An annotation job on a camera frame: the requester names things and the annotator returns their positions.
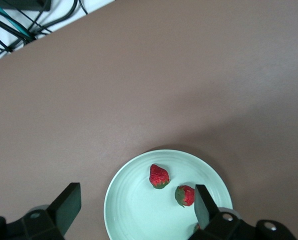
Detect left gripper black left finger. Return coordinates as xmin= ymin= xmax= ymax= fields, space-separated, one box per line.
xmin=0 ymin=182 xmax=82 ymax=240

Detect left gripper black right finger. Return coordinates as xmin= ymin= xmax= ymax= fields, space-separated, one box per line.
xmin=187 ymin=184 xmax=297 ymax=240

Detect red strawberry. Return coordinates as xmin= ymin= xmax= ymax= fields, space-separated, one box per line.
xmin=174 ymin=184 xmax=196 ymax=208
xmin=149 ymin=163 xmax=170 ymax=190

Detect pale green round plate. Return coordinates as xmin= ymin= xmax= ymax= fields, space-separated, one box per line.
xmin=103 ymin=149 xmax=234 ymax=240

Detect brown table cloth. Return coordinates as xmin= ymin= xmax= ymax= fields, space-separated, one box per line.
xmin=0 ymin=0 xmax=298 ymax=240

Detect black power adapter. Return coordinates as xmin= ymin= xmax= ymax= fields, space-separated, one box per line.
xmin=2 ymin=0 xmax=52 ymax=12

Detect teal floor cable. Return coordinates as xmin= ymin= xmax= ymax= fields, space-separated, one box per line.
xmin=0 ymin=0 xmax=32 ymax=38

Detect black floor cable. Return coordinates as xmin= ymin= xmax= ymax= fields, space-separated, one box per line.
xmin=28 ymin=0 xmax=80 ymax=33

